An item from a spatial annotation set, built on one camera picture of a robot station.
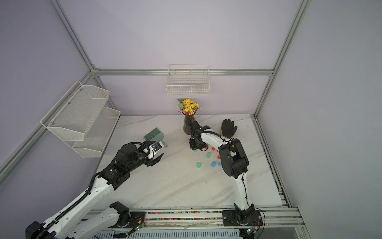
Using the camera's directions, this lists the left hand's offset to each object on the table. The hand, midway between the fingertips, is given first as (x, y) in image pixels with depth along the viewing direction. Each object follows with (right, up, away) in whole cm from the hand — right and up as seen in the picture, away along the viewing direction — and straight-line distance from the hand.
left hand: (156, 147), depth 77 cm
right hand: (+21, -3, +22) cm, 30 cm away
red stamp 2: (+36, -8, +19) cm, 41 cm away
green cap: (+20, -5, +21) cm, 30 cm away
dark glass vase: (+16, +16, +17) cm, 28 cm away
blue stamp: (+31, -4, -18) cm, 36 cm away
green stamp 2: (+23, -13, +14) cm, 29 cm away
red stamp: (+32, -3, +22) cm, 39 cm away
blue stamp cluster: (+32, -12, +14) cm, 37 cm away
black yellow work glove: (+45, +10, +34) cm, 57 cm away
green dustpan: (-9, +5, +30) cm, 32 cm away
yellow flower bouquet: (+16, +24, +14) cm, 32 cm away
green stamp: (+29, -7, +19) cm, 35 cm away
